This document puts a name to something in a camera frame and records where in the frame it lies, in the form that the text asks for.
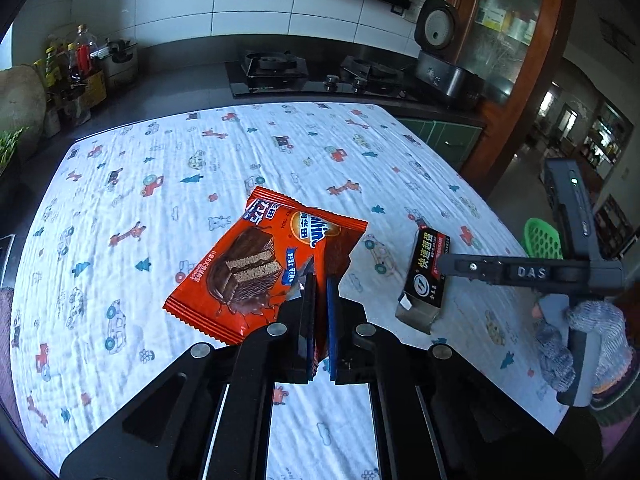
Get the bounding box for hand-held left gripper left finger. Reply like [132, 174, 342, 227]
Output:
[59, 272, 318, 480]

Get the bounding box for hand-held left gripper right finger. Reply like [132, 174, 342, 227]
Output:
[326, 276, 586, 480]

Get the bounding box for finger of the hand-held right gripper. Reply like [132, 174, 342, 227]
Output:
[436, 252, 593, 289]

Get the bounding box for green plastic basket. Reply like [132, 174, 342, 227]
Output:
[522, 217, 563, 261]

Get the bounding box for small black box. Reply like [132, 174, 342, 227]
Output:
[395, 227, 453, 335]

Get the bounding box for orange chocolate cake packet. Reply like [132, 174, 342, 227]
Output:
[164, 186, 369, 361]

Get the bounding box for person's right hand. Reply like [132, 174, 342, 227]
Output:
[532, 300, 628, 396]

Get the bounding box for green cupboard doors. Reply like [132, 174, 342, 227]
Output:
[397, 115, 486, 171]

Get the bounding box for wooden glass cabinet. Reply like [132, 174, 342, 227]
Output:
[445, 0, 581, 176]

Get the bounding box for black rice cooker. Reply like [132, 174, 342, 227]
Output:
[414, 0, 483, 108]

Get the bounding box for printed white blanket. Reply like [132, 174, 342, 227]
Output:
[10, 101, 571, 480]

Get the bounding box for black gas stove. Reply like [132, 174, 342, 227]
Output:
[225, 50, 418, 100]

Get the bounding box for purple cloth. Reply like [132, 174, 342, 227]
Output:
[0, 287, 26, 436]

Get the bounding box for steel pot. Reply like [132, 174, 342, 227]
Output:
[102, 40, 140, 91]

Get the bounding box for row of condiment bottles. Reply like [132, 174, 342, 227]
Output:
[32, 24, 108, 131]

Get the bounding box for tray of green vegetables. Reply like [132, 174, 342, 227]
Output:
[0, 127, 28, 176]

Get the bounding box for large beige sack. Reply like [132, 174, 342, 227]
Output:
[0, 64, 48, 136]

